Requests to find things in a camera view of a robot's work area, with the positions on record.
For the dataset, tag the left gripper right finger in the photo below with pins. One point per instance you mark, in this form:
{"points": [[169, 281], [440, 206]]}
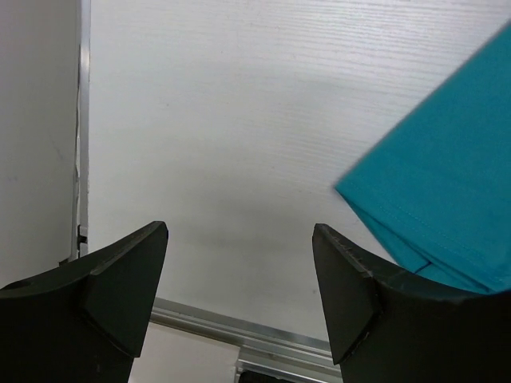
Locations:
{"points": [[386, 324]]}

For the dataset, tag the teal polo shirt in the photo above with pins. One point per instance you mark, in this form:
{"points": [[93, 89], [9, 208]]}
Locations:
{"points": [[435, 190]]}

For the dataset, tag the aluminium frame rail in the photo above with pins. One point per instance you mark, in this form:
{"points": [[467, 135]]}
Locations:
{"points": [[265, 352]]}

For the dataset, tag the left side frame rail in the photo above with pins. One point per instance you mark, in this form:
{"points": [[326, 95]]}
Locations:
{"points": [[80, 212]]}

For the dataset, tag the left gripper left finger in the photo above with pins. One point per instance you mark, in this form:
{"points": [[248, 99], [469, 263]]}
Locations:
{"points": [[84, 321]]}

